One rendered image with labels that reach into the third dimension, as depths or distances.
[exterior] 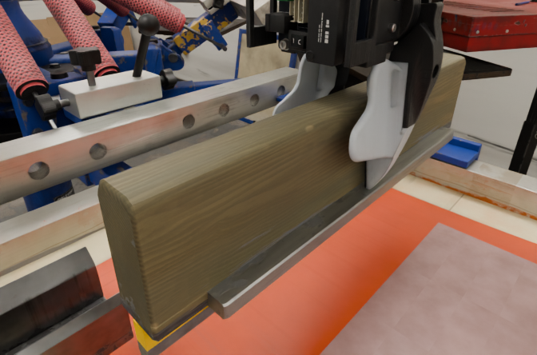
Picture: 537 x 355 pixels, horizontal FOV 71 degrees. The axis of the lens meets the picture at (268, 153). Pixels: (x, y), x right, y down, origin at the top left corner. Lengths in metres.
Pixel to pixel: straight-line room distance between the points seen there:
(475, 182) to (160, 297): 0.45
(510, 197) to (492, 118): 1.86
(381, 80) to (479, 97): 2.15
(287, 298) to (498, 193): 0.31
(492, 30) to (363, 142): 0.98
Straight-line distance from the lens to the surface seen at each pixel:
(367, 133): 0.23
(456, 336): 0.37
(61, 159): 0.50
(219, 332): 0.35
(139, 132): 0.53
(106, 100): 0.56
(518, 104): 2.34
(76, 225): 0.46
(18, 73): 0.72
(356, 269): 0.40
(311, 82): 0.27
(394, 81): 0.24
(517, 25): 1.24
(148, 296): 0.17
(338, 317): 0.36
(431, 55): 0.24
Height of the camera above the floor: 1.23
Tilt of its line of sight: 27 degrees down
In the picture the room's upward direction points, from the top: straight up
